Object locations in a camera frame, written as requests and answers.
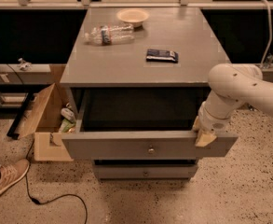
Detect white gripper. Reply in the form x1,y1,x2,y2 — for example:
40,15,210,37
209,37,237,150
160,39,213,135
192,102,230,147

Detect grey top drawer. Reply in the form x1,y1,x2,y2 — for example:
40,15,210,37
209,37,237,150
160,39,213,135
62,88,238,160

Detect grey drawer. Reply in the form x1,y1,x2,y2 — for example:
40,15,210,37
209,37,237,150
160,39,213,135
62,88,238,160
92,160,198,180

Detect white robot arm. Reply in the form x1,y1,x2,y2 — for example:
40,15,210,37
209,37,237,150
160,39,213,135
192,63,273,147

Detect grey drawer cabinet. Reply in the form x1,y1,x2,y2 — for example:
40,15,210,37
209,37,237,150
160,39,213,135
59,7,242,181

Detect grey bottom drawer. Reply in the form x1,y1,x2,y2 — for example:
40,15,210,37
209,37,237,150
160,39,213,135
92,160,198,180

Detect open cardboard box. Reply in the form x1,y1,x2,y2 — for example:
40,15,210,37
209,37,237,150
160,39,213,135
17,64,78,162

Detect dark blue snack packet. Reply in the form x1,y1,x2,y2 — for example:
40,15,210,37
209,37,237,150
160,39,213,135
146,49,179,63

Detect white ceramic bowl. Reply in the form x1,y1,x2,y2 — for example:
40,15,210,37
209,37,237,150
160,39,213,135
116,8,149,28

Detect white green items in box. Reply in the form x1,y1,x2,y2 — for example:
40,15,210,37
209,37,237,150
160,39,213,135
59,105,76,133

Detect clear plastic water bottle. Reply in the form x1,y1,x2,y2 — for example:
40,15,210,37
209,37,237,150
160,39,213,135
84,23,135,46

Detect small clear object on ledge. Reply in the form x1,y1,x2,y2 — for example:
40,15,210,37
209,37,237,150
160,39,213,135
19,58,32,71

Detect tan sneaker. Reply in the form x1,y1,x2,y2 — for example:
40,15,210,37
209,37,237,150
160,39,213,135
0,159,30,195

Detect black floor cable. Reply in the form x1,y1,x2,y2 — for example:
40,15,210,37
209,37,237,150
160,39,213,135
0,37,89,224

